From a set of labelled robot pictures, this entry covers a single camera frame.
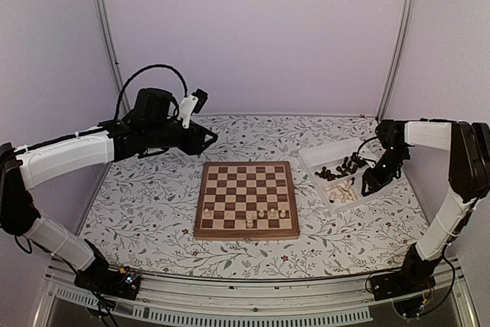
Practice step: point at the pile of white chess pieces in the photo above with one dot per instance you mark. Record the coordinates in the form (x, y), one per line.
(342, 193)

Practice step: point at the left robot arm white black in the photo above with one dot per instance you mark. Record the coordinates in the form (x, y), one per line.
(59, 170)

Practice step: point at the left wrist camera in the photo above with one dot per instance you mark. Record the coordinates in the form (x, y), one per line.
(192, 103)

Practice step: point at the right aluminium frame post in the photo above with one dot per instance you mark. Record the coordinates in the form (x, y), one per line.
(397, 55)

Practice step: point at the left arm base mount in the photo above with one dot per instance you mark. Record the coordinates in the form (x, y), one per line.
(123, 283)

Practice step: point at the white chess king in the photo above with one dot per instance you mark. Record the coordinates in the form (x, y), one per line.
(249, 220)

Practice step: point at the front aluminium rail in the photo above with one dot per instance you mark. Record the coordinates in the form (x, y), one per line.
(166, 300)

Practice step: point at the left aluminium frame post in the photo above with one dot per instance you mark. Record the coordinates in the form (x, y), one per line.
(110, 50)

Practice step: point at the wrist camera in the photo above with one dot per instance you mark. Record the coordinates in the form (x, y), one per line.
(192, 103)
(356, 159)

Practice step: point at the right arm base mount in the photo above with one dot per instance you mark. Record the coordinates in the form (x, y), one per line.
(402, 285)

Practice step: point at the pile of dark chess pieces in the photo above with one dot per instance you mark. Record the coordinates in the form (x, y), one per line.
(346, 168)

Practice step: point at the aluminium frame post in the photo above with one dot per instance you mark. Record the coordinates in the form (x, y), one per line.
(397, 55)
(110, 50)

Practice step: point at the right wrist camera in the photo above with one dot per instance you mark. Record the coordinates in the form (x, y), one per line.
(356, 159)

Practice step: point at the wooden chess board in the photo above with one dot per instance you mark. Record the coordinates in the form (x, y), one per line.
(231, 189)

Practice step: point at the white divided tray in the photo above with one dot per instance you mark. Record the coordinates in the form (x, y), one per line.
(331, 155)

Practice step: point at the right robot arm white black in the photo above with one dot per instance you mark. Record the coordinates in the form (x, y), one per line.
(468, 178)

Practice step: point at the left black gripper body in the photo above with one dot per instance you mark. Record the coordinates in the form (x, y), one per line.
(159, 137)

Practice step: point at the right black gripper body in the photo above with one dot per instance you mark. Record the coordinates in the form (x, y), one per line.
(393, 158)

